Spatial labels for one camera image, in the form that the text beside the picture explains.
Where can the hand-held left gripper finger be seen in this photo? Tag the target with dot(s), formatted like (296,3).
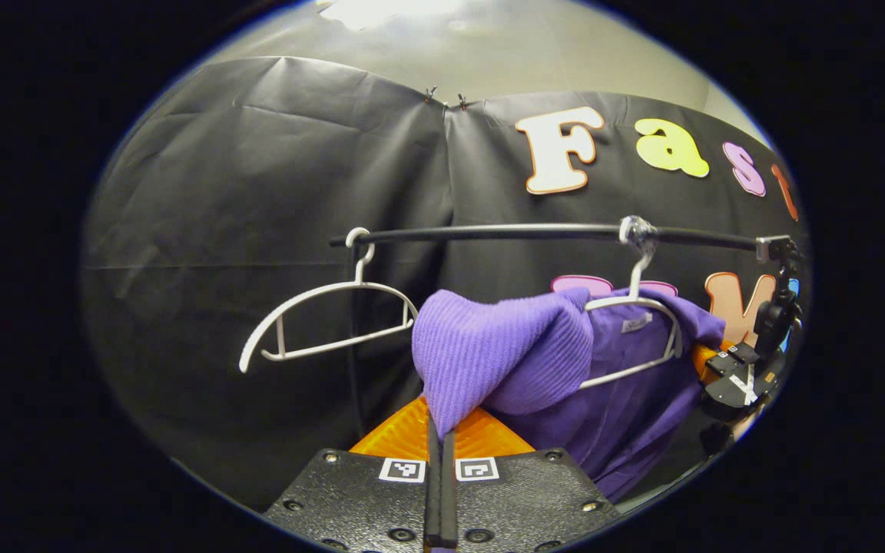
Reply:
(449,499)
(432,499)

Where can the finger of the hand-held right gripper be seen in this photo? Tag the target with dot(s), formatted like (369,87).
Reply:
(723,365)
(746,355)

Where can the white hanger with garment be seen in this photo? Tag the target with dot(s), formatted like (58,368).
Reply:
(637,278)

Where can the purple ribbed garment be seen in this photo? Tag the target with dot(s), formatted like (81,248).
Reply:
(504,346)

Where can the empty white hanger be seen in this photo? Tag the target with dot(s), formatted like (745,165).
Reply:
(359,284)

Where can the black clothes rack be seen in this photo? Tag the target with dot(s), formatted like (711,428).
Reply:
(488,232)

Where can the ceiling light panel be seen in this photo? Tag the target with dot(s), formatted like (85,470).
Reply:
(389,11)

